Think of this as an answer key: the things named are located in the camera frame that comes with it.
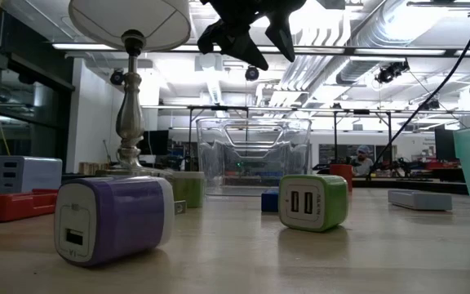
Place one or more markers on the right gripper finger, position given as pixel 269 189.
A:
pixel 237 41
pixel 283 36

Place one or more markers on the red cube charger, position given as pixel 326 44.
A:
pixel 341 177

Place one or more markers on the green white cube charger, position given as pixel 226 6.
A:
pixel 190 190
pixel 333 200

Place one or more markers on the blue digital clock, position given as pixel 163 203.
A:
pixel 269 201

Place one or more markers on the purple white cube charger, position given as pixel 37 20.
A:
pixel 129 216

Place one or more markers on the white digital clock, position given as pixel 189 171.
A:
pixel 420 200

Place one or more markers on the long ceiling light bar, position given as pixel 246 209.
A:
pixel 382 51

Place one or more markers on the black ceiling spotlight cluster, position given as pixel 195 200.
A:
pixel 390 72

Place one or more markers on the clear plastic bin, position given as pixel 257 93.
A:
pixel 218 163

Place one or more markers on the black computer monitor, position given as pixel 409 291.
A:
pixel 445 145
pixel 155 142

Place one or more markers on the table lamp with white shade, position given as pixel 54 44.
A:
pixel 131 118

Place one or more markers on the seated person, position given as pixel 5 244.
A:
pixel 363 161

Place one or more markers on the wooden blocks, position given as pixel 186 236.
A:
pixel 88 168

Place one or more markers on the black background table frame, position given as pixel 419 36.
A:
pixel 335 139

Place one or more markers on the light blue wall charger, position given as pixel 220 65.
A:
pixel 35 173

